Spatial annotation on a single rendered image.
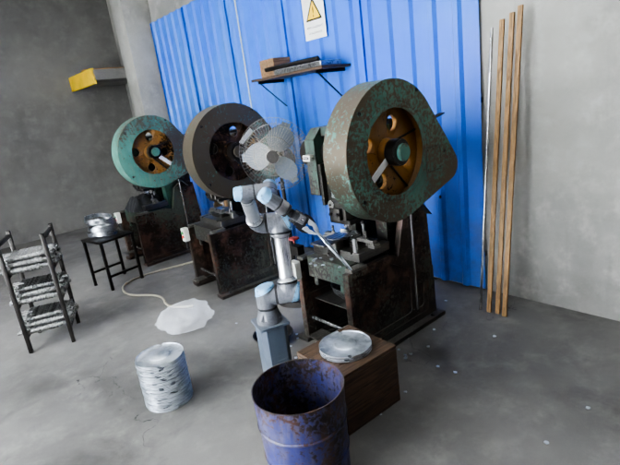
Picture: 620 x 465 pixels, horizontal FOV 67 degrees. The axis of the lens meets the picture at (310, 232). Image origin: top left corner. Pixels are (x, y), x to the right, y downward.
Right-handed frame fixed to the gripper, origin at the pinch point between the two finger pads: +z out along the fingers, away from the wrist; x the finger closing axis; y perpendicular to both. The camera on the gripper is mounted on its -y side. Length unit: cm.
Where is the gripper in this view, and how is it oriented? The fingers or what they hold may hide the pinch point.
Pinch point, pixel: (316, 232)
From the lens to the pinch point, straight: 236.9
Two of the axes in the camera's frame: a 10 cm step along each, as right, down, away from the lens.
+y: -3.4, -2.2, 9.1
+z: 7.5, 5.3, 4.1
